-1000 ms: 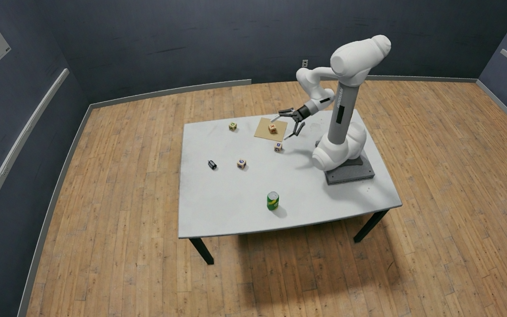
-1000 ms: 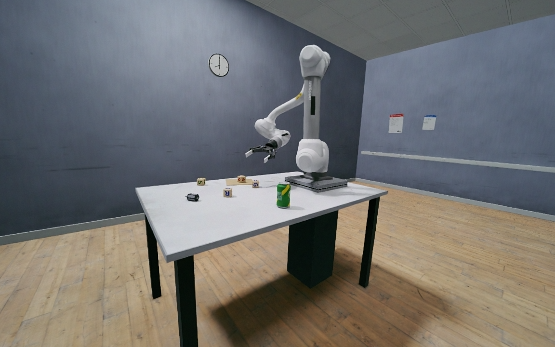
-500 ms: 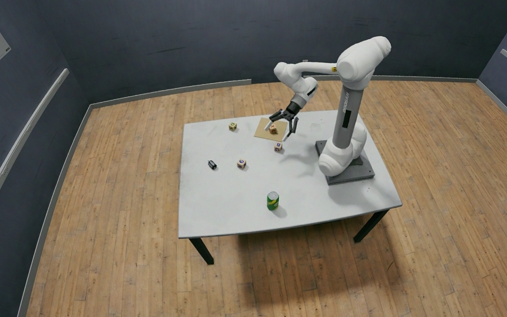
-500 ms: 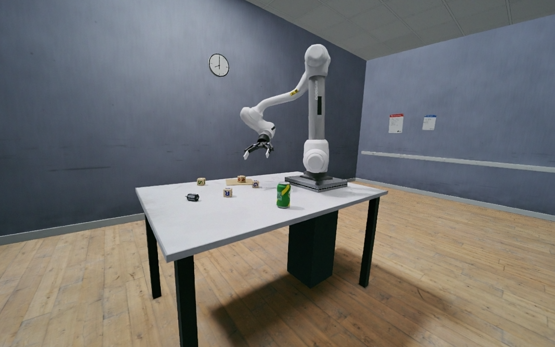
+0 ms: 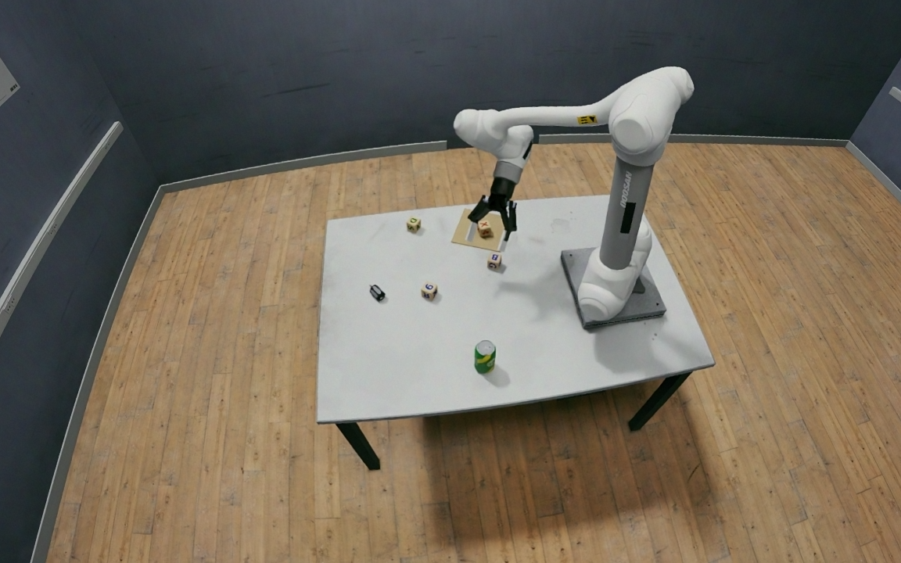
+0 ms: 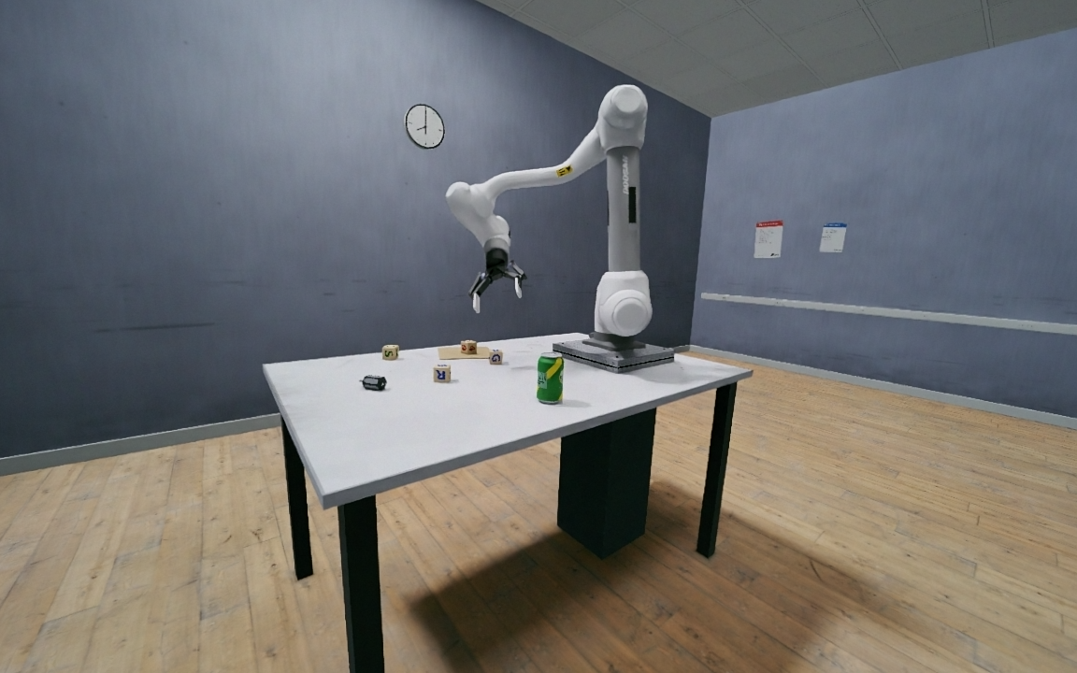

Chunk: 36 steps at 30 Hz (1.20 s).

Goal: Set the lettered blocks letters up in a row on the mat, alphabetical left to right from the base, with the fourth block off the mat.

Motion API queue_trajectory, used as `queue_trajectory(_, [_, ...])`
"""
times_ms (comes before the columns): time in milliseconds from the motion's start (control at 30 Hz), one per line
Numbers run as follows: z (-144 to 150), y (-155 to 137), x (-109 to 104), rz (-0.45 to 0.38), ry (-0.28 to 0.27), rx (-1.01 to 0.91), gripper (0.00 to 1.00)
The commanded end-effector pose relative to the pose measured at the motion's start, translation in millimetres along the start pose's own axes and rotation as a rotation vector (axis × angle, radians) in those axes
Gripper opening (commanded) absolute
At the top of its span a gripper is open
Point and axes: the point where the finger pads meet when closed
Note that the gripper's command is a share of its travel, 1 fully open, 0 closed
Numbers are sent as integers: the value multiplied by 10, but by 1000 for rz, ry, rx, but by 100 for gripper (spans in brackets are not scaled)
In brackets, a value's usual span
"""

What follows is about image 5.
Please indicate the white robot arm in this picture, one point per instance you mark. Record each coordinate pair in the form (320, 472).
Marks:
(639, 115)

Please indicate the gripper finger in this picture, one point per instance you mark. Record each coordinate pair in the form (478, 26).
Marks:
(510, 224)
(477, 214)

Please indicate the green and yellow drink can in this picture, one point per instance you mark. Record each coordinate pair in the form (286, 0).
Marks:
(485, 354)

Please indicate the tan flat mat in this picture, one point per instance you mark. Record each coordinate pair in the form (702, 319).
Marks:
(489, 242)

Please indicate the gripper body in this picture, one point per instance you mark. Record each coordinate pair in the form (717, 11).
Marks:
(501, 190)

